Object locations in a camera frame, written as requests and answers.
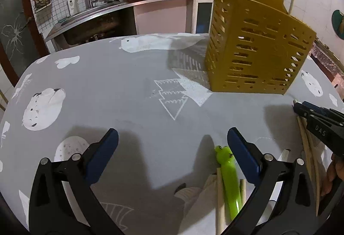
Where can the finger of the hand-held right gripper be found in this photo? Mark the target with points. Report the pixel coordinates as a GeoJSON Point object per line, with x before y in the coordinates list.
{"type": "Point", "coordinates": [319, 132]}
{"type": "Point", "coordinates": [337, 114]}

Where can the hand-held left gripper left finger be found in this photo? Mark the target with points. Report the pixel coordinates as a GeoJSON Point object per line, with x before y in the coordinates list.
{"type": "Point", "coordinates": [103, 154]}

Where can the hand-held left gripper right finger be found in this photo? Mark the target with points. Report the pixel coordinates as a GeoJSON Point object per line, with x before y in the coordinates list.
{"type": "Point", "coordinates": [243, 157]}

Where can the wooden chopstick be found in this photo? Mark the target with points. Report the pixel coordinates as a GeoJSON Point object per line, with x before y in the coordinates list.
{"type": "Point", "coordinates": [305, 143]}
{"type": "Point", "coordinates": [220, 197]}
{"type": "Point", "coordinates": [243, 192]}

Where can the green frog-shaped utensil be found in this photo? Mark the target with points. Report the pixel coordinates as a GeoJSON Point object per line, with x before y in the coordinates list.
{"type": "Point", "coordinates": [228, 181]}

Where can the yellow slotted utensil holder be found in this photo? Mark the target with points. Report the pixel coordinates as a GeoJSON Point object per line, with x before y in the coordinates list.
{"type": "Point", "coordinates": [255, 44]}

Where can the person's right hand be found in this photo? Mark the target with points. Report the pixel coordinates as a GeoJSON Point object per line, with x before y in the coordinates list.
{"type": "Point", "coordinates": [331, 173]}

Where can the marble side counter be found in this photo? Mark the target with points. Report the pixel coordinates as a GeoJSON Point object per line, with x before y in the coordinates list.
{"type": "Point", "coordinates": [329, 60]}

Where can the grey printed tablecloth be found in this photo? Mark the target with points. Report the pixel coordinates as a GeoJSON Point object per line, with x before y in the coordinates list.
{"type": "Point", "coordinates": [121, 95]}

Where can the steel kitchen sink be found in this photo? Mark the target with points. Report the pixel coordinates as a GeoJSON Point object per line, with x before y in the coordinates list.
{"type": "Point", "coordinates": [91, 25]}

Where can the cracked dark glass door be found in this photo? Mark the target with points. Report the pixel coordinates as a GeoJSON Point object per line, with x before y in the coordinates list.
{"type": "Point", "coordinates": [16, 30]}

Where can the kitchen counter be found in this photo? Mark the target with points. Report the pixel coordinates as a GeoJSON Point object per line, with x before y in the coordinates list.
{"type": "Point", "coordinates": [161, 13]}

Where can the white soap bottle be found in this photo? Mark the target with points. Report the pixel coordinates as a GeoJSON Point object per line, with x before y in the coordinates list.
{"type": "Point", "coordinates": [72, 2]}

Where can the round green wall plaque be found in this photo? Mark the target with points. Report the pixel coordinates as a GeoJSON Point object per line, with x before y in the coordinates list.
{"type": "Point", "coordinates": [338, 22]}

